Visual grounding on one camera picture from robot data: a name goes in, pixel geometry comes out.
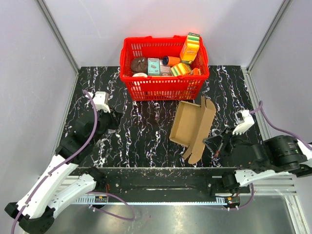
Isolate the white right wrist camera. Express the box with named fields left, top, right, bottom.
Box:
left=232, top=110, right=254, bottom=135

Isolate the red plastic shopping basket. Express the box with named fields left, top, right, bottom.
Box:
left=119, top=35, right=209, bottom=101

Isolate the tall orange yellow carton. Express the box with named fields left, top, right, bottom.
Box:
left=179, top=33, right=200, bottom=65

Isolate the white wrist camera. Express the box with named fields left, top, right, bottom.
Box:
left=232, top=110, right=254, bottom=135
left=88, top=91, right=111, bottom=113

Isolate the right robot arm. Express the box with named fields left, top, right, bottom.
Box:
left=203, top=128, right=312, bottom=195

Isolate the teal snack box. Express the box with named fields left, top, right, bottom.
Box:
left=147, top=58, right=160, bottom=76

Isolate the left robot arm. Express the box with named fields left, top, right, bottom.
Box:
left=5, top=109, right=123, bottom=234

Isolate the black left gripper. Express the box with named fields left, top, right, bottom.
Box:
left=90, top=104, right=123, bottom=146

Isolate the brown round cookie pack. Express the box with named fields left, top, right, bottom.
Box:
left=130, top=57, right=148, bottom=73

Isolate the yellow green striped box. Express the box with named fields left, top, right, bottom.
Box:
left=170, top=63, right=191, bottom=77

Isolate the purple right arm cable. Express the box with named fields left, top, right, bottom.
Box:
left=226, top=100, right=312, bottom=210

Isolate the pink small box in basket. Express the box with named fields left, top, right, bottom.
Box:
left=159, top=59, right=172, bottom=76

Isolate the small orange packet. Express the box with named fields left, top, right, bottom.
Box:
left=189, top=68, right=201, bottom=76

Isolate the white round lid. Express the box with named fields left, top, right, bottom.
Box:
left=133, top=73, right=148, bottom=78

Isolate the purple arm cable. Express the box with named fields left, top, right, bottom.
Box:
left=226, top=100, right=312, bottom=210
left=11, top=89, right=136, bottom=234

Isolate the aluminium frame rail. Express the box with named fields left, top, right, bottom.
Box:
left=35, top=0, right=79, bottom=74

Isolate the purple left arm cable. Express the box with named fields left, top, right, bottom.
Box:
left=11, top=89, right=136, bottom=234

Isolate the brown cardboard box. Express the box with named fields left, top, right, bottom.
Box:
left=169, top=96, right=216, bottom=164

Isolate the orange tube with blue cap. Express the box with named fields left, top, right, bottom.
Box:
left=162, top=56, right=181, bottom=67

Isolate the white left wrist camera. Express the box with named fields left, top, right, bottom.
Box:
left=88, top=91, right=111, bottom=113

